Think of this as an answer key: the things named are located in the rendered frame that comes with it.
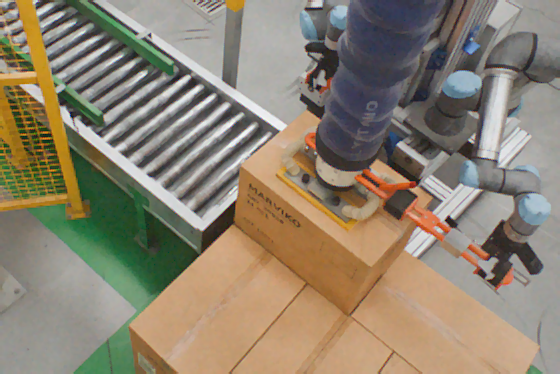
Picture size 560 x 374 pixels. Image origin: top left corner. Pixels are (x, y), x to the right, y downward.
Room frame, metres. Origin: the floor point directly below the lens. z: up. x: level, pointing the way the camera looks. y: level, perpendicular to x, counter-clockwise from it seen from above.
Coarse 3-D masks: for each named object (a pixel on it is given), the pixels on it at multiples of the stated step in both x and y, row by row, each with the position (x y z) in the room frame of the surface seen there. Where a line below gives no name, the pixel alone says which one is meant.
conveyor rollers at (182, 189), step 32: (0, 32) 2.36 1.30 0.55; (64, 32) 2.44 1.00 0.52; (64, 64) 2.22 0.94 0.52; (128, 64) 2.24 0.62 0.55; (160, 96) 2.05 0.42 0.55; (192, 96) 2.08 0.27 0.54; (96, 128) 1.81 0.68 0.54; (128, 128) 1.85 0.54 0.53; (224, 128) 1.89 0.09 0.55; (256, 128) 1.92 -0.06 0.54; (160, 160) 1.67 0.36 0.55; (192, 160) 1.69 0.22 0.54
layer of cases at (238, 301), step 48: (240, 240) 1.31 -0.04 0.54; (192, 288) 1.07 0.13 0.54; (240, 288) 1.09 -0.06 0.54; (288, 288) 1.12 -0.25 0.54; (384, 288) 1.17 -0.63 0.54; (432, 288) 1.19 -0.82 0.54; (144, 336) 0.87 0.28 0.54; (192, 336) 0.88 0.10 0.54; (240, 336) 0.90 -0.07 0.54; (288, 336) 0.92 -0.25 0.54; (336, 336) 0.95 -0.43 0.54; (384, 336) 0.97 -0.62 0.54; (432, 336) 0.99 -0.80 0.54; (480, 336) 1.02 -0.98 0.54
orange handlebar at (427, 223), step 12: (312, 132) 1.48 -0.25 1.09; (312, 144) 1.42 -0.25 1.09; (360, 180) 1.29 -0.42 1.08; (384, 192) 1.25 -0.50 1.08; (408, 216) 1.17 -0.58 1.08; (432, 216) 1.17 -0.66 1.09; (420, 228) 1.13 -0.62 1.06; (432, 228) 1.12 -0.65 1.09; (444, 228) 1.13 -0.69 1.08; (480, 252) 1.06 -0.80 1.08
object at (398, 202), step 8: (392, 192) 1.24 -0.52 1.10; (400, 192) 1.25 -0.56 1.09; (408, 192) 1.25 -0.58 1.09; (392, 200) 1.21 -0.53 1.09; (400, 200) 1.22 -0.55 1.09; (408, 200) 1.22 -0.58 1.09; (416, 200) 1.21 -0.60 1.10; (384, 208) 1.20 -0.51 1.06; (392, 208) 1.18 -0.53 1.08; (400, 208) 1.18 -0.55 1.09; (408, 208) 1.18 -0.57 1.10; (400, 216) 1.17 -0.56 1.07
